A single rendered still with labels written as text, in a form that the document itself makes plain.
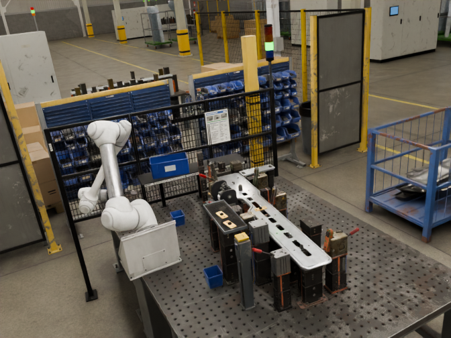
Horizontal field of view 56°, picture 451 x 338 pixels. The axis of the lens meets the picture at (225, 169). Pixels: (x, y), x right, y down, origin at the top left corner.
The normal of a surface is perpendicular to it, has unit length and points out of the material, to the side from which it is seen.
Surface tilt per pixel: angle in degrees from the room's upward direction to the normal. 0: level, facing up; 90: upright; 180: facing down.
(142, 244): 90
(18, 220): 90
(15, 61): 90
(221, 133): 90
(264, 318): 0
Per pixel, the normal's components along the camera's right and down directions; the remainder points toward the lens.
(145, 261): 0.47, 0.30
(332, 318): -0.10, -0.92
